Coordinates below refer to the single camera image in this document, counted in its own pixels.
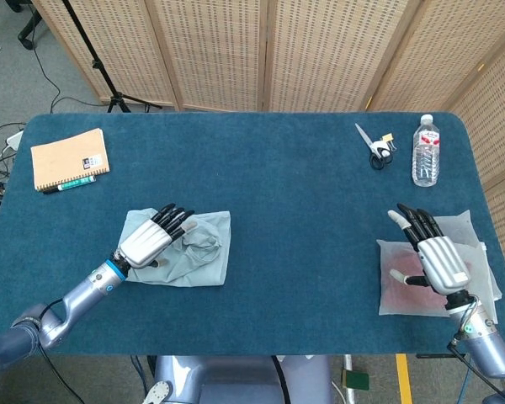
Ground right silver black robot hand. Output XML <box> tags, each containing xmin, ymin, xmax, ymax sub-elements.
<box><xmin>387</xmin><ymin>203</ymin><xmax>472</xmax><ymax>295</ymax></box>

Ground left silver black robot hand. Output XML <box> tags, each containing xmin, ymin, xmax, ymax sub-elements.
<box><xmin>116</xmin><ymin>203</ymin><xmax>196</xmax><ymax>269</ymax></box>

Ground light green t-shirt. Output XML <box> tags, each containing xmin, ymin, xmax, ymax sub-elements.
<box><xmin>124</xmin><ymin>207</ymin><xmax>231</xmax><ymax>289</ymax></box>

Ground grey cloth piece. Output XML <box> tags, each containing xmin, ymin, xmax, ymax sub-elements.
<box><xmin>376</xmin><ymin>209</ymin><xmax>489</xmax><ymax>317</ymax></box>

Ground green and white marker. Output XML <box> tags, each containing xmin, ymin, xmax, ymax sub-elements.
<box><xmin>42</xmin><ymin>175</ymin><xmax>97</xmax><ymax>194</ymax></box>

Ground clear plastic water bottle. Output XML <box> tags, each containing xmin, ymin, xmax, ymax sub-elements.
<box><xmin>411</xmin><ymin>114</ymin><xmax>442</xmax><ymax>189</ymax></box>

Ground tan spiral notebook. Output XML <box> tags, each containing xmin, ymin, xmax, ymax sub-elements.
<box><xmin>29</xmin><ymin>128</ymin><xmax>111</xmax><ymax>193</ymax></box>

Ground blue velvet table cover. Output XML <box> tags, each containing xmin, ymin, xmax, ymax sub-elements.
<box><xmin>0</xmin><ymin>111</ymin><xmax>505</xmax><ymax>357</ymax></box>

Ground green rectangular floor pad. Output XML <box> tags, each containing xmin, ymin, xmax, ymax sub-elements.
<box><xmin>341</xmin><ymin>369</ymin><xmax>370</xmax><ymax>391</ymax></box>

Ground woven rattan screen panel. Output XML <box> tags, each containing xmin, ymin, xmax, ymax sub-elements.
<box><xmin>32</xmin><ymin>0</ymin><xmax>180</xmax><ymax>109</ymax></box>
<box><xmin>368</xmin><ymin>0</ymin><xmax>505</xmax><ymax>114</ymax></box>
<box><xmin>145</xmin><ymin>0</ymin><xmax>273</xmax><ymax>113</ymax></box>
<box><xmin>444</xmin><ymin>52</ymin><xmax>505</xmax><ymax>295</ymax></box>
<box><xmin>263</xmin><ymin>0</ymin><xmax>428</xmax><ymax>114</ymax></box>

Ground grey robot torso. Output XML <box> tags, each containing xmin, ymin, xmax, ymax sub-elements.
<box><xmin>145</xmin><ymin>355</ymin><xmax>333</xmax><ymax>404</ymax></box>

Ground white power strip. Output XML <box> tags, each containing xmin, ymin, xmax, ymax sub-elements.
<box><xmin>4</xmin><ymin>130</ymin><xmax>25</xmax><ymax>151</ymax></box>

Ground black tripod stand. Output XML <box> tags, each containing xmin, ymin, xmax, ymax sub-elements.
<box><xmin>61</xmin><ymin>0</ymin><xmax>163</xmax><ymax>114</ymax></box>

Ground black office chair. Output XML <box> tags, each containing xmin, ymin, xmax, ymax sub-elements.
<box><xmin>17</xmin><ymin>0</ymin><xmax>43</xmax><ymax>51</ymax></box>

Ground black handled scissors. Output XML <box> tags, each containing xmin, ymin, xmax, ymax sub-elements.
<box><xmin>354</xmin><ymin>123</ymin><xmax>395</xmax><ymax>172</ymax></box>

